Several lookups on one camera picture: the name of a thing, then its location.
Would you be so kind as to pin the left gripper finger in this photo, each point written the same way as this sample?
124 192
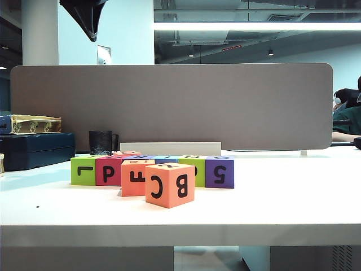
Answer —
87 14

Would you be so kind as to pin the purple letter block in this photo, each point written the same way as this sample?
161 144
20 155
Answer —
146 157

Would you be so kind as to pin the green block L T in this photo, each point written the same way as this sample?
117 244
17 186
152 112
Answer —
84 172

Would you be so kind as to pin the magenta block P U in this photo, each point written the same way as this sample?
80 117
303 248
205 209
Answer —
108 172

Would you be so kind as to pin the blue block fish picture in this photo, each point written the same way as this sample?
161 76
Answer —
166 159

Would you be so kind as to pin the green block N J 9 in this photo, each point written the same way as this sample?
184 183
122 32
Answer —
200 175

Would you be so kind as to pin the purple block G R 5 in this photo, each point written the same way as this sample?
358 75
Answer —
220 175

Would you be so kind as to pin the patterned block packaging box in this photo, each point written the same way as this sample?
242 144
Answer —
36 125

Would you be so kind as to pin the brown fabric desk divider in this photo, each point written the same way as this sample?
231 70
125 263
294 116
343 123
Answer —
169 107

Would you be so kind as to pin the black mug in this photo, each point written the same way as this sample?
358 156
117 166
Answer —
100 144

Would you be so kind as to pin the orange block Q D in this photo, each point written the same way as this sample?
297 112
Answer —
127 153

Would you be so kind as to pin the dark blue plastic case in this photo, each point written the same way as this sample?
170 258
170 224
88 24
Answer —
36 152

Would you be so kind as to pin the red LED sign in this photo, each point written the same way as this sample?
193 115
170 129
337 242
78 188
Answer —
231 48

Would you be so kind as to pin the long ceiling light strip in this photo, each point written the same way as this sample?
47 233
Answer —
253 26

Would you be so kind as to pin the orange block F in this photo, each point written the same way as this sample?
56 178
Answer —
132 180

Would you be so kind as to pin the black hanging ceiling spotlight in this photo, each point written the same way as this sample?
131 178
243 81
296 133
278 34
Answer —
270 52

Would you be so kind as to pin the orange block B C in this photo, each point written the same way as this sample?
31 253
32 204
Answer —
169 189

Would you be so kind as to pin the grey desk panel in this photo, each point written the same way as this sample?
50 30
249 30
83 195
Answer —
84 259

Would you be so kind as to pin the white headphones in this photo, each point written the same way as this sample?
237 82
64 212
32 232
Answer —
336 99

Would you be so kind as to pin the seated person green shirt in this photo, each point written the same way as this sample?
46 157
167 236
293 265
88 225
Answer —
348 118

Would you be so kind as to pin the grey vented desk cabinet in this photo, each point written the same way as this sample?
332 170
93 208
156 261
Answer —
310 259

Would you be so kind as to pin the metal wall plaque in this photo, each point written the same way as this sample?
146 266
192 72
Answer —
103 55

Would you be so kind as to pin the white divider foot bracket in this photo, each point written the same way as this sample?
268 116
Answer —
303 153

